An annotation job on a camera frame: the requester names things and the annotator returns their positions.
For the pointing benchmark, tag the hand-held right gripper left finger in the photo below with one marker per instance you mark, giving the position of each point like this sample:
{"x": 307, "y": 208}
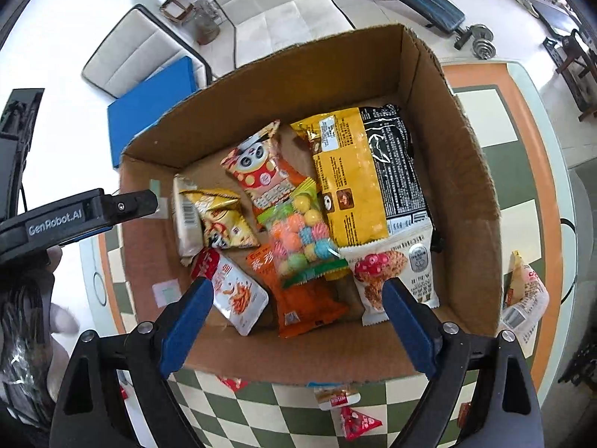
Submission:
{"x": 184, "y": 331}

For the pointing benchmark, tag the gold triangular snack packet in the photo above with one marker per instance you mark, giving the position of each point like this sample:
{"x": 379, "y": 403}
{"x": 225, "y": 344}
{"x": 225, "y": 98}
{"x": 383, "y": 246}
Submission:
{"x": 224, "y": 224}

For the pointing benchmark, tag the cardboard box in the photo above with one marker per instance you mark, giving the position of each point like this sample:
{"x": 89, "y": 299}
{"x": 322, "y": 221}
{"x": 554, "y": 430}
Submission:
{"x": 433, "y": 205}

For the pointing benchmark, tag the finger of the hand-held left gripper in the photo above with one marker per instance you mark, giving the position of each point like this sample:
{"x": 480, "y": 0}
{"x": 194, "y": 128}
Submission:
{"x": 133, "y": 204}
{"x": 21, "y": 140}

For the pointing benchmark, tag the small white snack packet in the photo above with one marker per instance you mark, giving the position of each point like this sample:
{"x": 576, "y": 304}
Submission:
{"x": 336, "y": 396}

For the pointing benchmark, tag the colourful candy ball bag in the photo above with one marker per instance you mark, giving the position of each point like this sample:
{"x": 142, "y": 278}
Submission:
{"x": 298, "y": 238}

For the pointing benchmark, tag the white padded chair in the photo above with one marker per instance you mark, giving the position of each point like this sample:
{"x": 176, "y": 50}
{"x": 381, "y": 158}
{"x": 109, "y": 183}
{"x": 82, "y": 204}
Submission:
{"x": 275, "y": 4}
{"x": 135, "y": 51}

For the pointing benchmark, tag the orange snack packet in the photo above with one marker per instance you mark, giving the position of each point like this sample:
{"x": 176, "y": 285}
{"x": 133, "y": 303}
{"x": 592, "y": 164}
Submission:
{"x": 303, "y": 308}

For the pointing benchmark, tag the yellow-edged clear snack bag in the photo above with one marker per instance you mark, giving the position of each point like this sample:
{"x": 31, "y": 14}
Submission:
{"x": 524, "y": 298}

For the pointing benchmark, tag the large yellow black packet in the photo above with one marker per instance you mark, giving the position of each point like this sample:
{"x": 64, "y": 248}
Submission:
{"x": 368, "y": 172}

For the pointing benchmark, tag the red triangular snack packet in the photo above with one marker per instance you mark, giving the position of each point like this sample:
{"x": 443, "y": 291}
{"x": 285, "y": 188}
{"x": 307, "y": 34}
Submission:
{"x": 357, "y": 424}

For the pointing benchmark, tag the person's left hand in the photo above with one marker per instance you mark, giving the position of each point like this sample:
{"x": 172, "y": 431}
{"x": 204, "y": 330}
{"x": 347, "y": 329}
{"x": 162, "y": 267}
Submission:
{"x": 65, "y": 323}

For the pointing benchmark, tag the brown wooden chair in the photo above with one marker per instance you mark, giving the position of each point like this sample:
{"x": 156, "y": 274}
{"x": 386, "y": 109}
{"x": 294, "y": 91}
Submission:
{"x": 576, "y": 70}

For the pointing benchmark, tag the white cookie packet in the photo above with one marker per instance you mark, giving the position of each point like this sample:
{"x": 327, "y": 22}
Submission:
{"x": 405, "y": 266}

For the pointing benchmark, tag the clear water jug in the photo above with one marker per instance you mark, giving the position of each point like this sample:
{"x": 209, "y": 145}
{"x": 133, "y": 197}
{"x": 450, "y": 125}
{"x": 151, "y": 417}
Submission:
{"x": 207, "y": 23}

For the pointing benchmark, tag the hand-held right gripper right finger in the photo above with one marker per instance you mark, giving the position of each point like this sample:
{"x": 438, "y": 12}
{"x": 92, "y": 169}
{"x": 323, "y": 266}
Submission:
{"x": 410, "y": 331}

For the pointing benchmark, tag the white red snack packet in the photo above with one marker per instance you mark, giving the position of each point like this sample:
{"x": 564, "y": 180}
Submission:
{"x": 238, "y": 294}

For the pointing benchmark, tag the panda print snack packet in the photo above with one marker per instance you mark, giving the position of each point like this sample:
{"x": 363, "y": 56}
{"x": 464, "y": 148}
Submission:
{"x": 261, "y": 168}

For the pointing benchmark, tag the brown wooden stool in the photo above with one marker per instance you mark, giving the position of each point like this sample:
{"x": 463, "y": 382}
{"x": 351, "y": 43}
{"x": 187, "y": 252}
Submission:
{"x": 176, "y": 8}

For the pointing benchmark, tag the cream wafer packet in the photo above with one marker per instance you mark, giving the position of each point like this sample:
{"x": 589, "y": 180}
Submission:
{"x": 186, "y": 224}

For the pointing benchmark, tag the metal dumbbell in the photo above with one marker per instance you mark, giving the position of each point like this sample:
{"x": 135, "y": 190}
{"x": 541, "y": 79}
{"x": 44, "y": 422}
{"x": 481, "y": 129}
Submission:
{"x": 480, "y": 41}

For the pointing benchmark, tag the blue foam mat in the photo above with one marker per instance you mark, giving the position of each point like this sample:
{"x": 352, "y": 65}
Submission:
{"x": 149, "y": 112}

